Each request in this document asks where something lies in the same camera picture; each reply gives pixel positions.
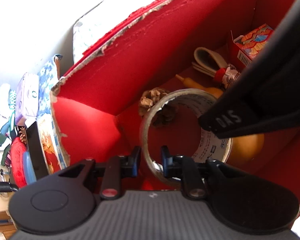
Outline red cardboard box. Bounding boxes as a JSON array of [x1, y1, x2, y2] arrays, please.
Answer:
[[49, 0, 300, 232]]

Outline red patterned tissue box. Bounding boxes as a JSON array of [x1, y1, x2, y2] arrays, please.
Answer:
[[231, 23, 275, 67]]

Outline pale green sheet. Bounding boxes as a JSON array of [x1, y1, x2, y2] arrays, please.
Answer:
[[72, 2, 108, 63]]

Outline yellow-brown gourd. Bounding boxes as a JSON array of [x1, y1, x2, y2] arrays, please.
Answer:
[[175, 74, 265, 161]]

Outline purple tissue pack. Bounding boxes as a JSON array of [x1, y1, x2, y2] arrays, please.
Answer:
[[15, 72, 40, 126]]

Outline red cloth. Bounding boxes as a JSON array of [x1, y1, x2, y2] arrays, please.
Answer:
[[10, 137, 28, 188]]

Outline brown pine cone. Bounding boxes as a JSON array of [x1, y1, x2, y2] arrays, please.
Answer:
[[139, 87, 178, 128]]

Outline blue disc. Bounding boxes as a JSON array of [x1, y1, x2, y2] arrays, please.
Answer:
[[22, 151, 37, 183]]

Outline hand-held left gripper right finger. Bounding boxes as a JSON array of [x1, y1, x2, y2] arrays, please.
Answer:
[[160, 145, 241, 198]]

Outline blue and white printed pack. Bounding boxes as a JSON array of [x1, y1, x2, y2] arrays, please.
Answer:
[[37, 54, 63, 117]]

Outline pile of folded clothes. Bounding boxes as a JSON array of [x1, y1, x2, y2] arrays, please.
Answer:
[[0, 83, 18, 166]]

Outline brown cardboard box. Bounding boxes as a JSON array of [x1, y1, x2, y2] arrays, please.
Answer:
[[0, 192, 17, 233]]

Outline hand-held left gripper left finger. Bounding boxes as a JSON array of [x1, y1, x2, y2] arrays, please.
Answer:
[[57, 146, 142, 200]]

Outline orange printed flat box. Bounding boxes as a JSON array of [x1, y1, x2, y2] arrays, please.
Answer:
[[37, 116, 71, 176]]

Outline beige strap bundle with ribbon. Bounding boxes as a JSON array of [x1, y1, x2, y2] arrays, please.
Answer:
[[193, 47, 241, 90]]

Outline printed white tape roll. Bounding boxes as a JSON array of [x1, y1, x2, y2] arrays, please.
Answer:
[[139, 88, 233, 188]]

